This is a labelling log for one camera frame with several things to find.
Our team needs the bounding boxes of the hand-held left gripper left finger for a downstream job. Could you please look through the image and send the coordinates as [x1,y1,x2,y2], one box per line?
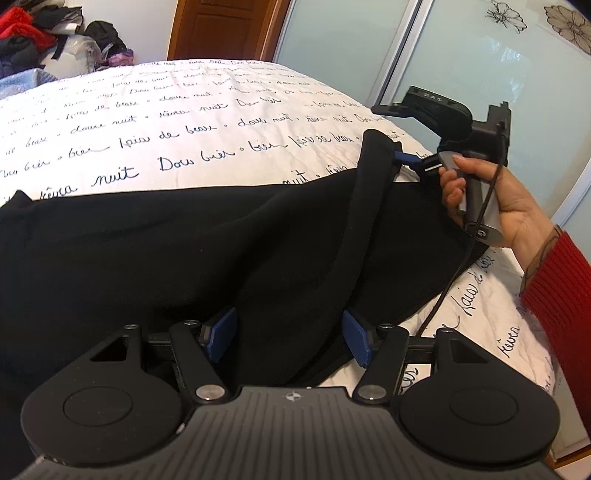
[88,307,238,404]

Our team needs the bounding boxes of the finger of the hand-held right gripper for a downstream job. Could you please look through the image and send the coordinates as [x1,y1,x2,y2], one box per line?
[392,151,445,182]

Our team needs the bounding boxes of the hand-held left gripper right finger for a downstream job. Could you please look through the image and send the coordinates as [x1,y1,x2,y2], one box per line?
[342,310,492,406]

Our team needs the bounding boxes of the black pants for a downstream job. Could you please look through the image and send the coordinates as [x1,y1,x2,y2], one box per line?
[0,129,491,472]

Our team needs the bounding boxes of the person's right forearm red sleeve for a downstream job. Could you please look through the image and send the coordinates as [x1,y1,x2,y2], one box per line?
[517,224,591,386]

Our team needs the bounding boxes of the person's right hand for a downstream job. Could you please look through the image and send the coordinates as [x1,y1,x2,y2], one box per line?
[438,154,556,272]

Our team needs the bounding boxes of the frosted glass wardrobe door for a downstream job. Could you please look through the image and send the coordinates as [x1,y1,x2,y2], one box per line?
[379,0,591,234]
[272,0,419,95]

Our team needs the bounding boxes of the white script-printed bed blanket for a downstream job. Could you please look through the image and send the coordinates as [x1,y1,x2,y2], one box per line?
[0,59,570,459]

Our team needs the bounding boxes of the brown wooden door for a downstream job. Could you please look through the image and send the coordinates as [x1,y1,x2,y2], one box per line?
[166,0,293,63]

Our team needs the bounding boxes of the clear plastic bag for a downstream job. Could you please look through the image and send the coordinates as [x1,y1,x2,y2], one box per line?
[44,34,101,80]

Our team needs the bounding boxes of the black garment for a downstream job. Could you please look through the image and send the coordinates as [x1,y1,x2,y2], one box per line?
[84,20,128,65]

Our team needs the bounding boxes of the blue quilted cover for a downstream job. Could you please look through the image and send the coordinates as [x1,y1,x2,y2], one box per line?
[0,68,60,100]

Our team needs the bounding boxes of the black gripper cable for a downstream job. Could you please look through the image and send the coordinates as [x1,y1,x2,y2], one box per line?
[416,159,504,337]

